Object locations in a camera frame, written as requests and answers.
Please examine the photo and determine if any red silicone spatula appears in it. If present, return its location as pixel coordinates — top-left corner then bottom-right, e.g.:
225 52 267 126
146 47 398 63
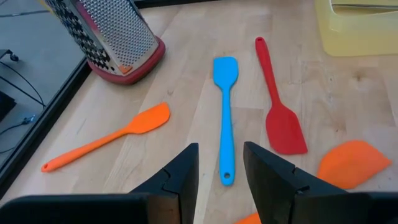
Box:
254 36 309 156

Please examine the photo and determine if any steel box grater red trim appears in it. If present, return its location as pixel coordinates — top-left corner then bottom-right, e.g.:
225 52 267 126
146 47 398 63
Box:
43 0 167 85

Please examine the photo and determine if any table knife cream handle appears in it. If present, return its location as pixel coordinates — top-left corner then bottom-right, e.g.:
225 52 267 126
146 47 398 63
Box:
330 2 398 11

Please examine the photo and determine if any orange silicone spatula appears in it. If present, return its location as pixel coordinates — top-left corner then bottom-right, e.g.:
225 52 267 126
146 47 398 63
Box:
234 139 392 224
40 101 172 174

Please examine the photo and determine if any blue silicone spatula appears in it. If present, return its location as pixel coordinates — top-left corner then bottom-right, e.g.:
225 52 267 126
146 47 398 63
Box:
212 55 239 187

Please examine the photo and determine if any yellow plastic bin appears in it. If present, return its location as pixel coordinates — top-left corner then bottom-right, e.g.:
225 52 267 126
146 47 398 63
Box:
313 0 398 58

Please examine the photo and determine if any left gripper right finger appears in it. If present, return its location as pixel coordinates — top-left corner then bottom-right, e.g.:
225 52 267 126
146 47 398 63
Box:
243 141 398 224

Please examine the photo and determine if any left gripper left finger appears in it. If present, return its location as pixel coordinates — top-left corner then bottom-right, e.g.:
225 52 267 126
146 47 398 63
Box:
0 142 200 224

